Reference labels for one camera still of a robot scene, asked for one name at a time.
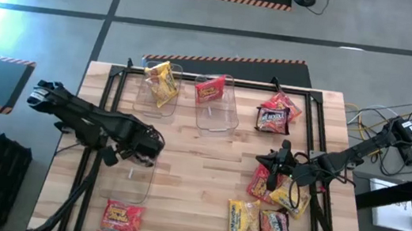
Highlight white paper sheet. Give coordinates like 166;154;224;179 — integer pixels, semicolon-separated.
363;176;412;231

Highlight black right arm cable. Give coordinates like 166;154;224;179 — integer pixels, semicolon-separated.
285;150;349;218

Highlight red Maruchan noodle pack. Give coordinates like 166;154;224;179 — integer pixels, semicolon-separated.
259;89;305;123
244;162;284;206
98;197;146;231
192;71;227;108

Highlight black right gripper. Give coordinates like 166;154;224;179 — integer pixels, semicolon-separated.
251;136;309;196

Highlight yellow Maruchan chicken ramen pack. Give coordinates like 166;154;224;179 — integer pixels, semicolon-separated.
225;196;264;231
266;174;314;222
142;58;174;88
146;70;182;112

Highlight clear plastic bin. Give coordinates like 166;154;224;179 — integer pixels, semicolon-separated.
132;59;185;120
98;150;157;207
187;70;246;141

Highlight black Fire Noodle pack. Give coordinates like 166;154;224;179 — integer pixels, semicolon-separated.
253;104;293;137
256;206;298;231
130;149;158;169

